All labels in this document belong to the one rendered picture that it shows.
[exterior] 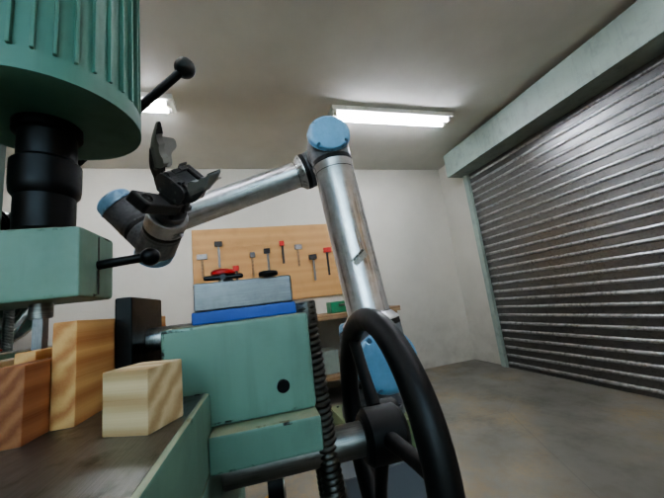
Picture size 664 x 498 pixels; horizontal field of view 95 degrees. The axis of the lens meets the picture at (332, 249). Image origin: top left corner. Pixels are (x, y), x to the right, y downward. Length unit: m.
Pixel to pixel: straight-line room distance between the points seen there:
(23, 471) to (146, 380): 0.06
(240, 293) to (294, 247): 3.39
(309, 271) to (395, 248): 1.22
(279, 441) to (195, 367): 0.10
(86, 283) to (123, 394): 0.17
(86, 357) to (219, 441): 0.13
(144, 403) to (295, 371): 0.13
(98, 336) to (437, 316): 4.18
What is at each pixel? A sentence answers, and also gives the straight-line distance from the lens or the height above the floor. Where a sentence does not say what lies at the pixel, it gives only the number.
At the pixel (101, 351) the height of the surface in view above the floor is 0.95.
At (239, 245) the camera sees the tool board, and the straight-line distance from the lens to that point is 3.69.
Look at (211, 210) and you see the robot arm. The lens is 1.00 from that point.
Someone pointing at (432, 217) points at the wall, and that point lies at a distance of 4.57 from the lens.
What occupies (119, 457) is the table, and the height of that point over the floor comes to 0.90.
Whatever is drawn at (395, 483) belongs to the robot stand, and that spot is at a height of 0.51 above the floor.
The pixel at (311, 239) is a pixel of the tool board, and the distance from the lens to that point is 3.78.
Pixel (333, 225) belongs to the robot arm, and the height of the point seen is 1.16.
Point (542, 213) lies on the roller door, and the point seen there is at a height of 1.56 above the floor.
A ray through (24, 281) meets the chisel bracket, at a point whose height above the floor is 1.02.
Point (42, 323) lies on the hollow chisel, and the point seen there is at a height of 0.98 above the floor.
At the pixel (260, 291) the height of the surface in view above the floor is 0.99.
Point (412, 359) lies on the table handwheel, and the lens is 0.30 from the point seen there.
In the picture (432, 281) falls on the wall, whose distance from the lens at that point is 4.36.
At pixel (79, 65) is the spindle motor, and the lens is 0.44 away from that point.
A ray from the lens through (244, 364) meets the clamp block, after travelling 0.31.
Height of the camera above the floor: 0.97
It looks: 10 degrees up
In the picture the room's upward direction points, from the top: 7 degrees counter-clockwise
